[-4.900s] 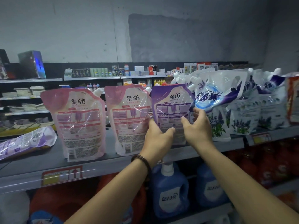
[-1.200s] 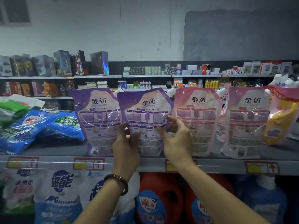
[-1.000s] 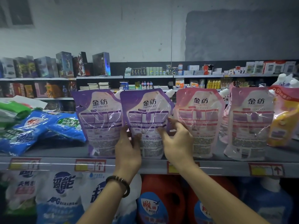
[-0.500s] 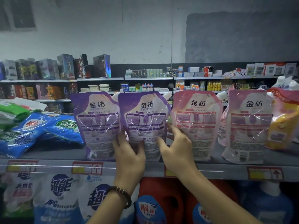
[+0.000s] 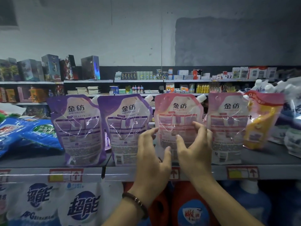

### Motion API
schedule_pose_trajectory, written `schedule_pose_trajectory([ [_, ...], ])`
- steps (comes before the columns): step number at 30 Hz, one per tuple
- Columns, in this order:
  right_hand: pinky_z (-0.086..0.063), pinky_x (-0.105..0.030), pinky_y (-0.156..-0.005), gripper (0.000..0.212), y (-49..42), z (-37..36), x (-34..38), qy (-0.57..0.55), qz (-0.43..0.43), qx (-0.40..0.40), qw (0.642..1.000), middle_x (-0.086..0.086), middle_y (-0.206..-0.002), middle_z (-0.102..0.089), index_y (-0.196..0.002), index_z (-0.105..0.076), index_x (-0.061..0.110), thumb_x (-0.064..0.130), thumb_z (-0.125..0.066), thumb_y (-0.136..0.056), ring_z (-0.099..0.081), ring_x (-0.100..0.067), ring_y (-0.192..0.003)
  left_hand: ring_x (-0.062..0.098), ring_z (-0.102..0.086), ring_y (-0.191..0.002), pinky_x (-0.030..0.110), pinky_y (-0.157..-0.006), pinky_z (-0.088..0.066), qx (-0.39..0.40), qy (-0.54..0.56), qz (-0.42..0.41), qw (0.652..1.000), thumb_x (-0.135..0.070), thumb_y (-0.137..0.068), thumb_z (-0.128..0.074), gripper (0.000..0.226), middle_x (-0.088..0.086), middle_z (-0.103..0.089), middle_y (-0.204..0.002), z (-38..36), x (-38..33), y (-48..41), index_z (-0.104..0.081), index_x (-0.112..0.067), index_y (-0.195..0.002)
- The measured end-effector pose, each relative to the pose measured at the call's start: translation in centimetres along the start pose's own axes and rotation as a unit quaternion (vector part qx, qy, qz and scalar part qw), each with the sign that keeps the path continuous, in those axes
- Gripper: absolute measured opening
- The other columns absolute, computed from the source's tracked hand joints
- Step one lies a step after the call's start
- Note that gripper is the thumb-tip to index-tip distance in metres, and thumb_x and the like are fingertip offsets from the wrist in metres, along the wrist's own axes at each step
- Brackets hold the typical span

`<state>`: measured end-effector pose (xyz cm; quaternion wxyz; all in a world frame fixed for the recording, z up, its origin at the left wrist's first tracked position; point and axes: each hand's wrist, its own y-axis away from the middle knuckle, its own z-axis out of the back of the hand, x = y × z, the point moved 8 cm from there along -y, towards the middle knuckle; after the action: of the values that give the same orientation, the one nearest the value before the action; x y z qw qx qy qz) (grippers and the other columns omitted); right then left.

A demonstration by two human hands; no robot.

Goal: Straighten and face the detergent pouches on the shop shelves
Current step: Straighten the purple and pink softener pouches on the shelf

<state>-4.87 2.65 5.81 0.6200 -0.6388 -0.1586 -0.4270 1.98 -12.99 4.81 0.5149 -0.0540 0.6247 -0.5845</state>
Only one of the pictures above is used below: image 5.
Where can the row of colourful boxes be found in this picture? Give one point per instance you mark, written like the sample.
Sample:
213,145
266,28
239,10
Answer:
37,94

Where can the large red detergent bottle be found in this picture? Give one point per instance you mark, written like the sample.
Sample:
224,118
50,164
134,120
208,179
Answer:
162,214
186,209

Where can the row of small toiletry boxes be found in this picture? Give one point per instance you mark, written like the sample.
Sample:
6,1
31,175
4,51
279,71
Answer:
141,75

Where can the white lavender detergent pouches group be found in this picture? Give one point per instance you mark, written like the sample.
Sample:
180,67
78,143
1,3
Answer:
291,101

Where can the stacks of folded white packs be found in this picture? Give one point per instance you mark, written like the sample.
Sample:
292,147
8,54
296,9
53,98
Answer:
82,90

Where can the pink softener pouch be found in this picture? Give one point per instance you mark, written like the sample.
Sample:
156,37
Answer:
181,115
230,124

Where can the pink Comfort softener pouches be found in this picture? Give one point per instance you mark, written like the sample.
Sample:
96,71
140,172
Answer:
263,124

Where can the row of boxed goods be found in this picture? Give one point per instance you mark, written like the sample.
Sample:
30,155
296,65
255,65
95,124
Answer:
49,68

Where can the person's right forearm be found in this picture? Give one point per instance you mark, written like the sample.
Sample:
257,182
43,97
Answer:
221,209

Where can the row of small bottles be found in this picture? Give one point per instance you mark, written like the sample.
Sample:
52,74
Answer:
202,88

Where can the person's right hand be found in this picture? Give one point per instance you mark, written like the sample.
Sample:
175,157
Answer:
197,160

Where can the blue washing powder bags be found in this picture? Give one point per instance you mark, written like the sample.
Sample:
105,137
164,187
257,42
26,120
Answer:
12,134
44,131

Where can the grey metal shelf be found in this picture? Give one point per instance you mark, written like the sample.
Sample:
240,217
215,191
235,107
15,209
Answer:
42,160

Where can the person's left hand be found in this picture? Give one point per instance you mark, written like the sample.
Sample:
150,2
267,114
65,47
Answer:
150,174

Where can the purple softener pouch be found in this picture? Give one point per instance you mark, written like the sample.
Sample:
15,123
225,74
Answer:
124,124
75,129

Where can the red-framed price tag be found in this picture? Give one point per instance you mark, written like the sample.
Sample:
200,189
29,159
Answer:
242,172
4,175
66,175
174,174

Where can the dark background shelf unit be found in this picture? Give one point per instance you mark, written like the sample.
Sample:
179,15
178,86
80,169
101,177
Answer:
106,73

